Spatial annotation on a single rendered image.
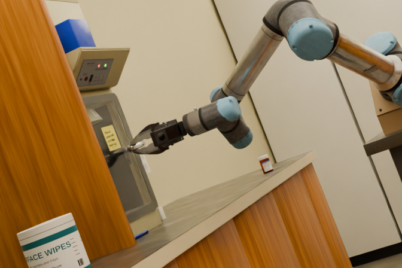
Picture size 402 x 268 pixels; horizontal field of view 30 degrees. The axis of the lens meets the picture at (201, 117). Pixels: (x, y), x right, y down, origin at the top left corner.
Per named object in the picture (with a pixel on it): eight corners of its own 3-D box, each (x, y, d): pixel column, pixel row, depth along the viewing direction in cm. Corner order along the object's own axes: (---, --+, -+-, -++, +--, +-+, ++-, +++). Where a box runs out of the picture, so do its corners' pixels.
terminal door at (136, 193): (113, 230, 214) (64, 100, 216) (157, 208, 243) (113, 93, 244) (116, 230, 214) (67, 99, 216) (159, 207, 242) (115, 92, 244)
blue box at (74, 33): (52, 60, 217) (41, 32, 217) (69, 60, 226) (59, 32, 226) (80, 47, 213) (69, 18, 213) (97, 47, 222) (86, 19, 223)
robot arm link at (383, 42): (398, 45, 251) (384, 20, 242) (417, 69, 241) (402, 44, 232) (367, 65, 254) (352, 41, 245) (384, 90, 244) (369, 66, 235)
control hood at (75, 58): (59, 94, 215) (47, 61, 216) (111, 88, 245) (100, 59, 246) (92, 79, 211) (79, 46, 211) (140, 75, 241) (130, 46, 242)
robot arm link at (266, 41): (278, -27, 219) (198, 99, 243) (291, -7, 211) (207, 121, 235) (309, -14, 224) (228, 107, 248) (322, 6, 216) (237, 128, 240)
